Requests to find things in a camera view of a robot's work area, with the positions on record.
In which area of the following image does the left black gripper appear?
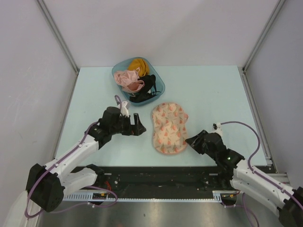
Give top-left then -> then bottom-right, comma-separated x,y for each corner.
110,113 -> 146,136

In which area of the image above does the floral mesh laundry bag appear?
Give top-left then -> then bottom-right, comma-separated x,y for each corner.
151,102 -> 188,155

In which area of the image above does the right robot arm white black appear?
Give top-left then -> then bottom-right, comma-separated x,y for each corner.
185,130 -> 303,227

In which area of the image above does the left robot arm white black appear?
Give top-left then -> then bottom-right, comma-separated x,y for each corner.
26,106 -> 146,212

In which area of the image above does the black bra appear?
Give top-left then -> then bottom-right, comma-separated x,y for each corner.
129,74 -> 162,104

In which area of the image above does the pink bra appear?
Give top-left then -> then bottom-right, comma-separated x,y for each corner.
114,70 -> 145,94

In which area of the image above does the teal plastic basin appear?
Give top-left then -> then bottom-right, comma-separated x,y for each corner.
112,57 -> 165,106

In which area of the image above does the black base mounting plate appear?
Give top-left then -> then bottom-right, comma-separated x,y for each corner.
72,166 -> 238,197

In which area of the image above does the mustard yellow garment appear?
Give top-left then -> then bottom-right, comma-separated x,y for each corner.
128,58 -> 150,78

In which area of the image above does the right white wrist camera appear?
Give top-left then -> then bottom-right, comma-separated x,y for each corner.
212,122 -> 223,137

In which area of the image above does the grey slotted cable duct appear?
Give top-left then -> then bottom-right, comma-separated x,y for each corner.
63,188 -> 240,202

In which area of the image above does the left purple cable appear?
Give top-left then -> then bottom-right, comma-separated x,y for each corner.
25,95 -> 123,219

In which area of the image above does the purple cable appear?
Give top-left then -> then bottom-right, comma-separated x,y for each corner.
25,95 -> 123,219
221,121 -> 303,227

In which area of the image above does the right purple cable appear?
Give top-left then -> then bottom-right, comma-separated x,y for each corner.
221,121 -> 303,227

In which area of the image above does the aluminium rail beam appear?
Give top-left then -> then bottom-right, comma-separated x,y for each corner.
258,172 -> 290,185

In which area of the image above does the left aluminium frame post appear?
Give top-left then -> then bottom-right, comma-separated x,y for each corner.
35,0 -> 80,75

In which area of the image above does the aluminium frame post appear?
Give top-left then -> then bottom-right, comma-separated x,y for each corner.
35,0 -> 80,75
242,0 -> 287,73

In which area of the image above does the right aluminium frame post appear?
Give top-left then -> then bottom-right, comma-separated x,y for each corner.
242,0 -> 287,73

